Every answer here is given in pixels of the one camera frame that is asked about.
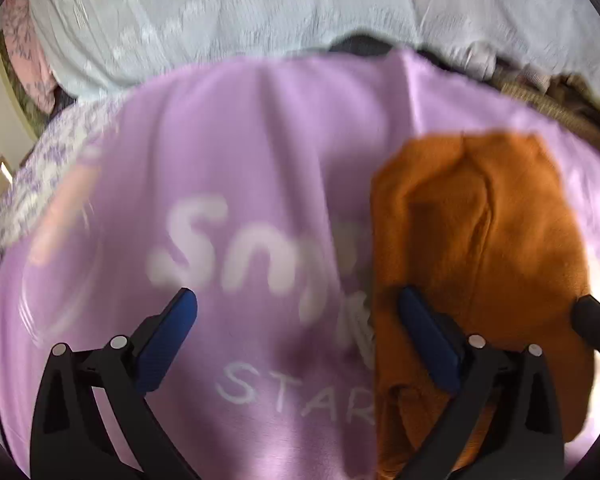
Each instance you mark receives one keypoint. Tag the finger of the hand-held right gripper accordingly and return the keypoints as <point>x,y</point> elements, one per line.
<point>597,325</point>

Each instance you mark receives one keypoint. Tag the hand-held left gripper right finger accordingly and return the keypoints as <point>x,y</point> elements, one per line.
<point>427,340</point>

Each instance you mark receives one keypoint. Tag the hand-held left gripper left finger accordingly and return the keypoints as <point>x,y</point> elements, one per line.
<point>166,340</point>

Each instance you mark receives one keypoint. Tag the orange cat sweater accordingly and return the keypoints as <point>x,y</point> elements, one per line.
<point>504,220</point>

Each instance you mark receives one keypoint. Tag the purple printed blanket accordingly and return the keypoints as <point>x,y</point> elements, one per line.
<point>255,160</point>

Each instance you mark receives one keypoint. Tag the woven wicker basket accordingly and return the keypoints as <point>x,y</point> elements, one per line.
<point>569,102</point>

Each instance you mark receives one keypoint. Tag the grey zippered jacket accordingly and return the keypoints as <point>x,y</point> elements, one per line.
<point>479,60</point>

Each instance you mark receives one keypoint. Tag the pink floral cloth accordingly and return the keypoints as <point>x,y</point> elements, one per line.
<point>25,60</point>

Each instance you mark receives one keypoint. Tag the white lace cloth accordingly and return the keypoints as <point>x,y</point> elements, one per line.
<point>230,10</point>

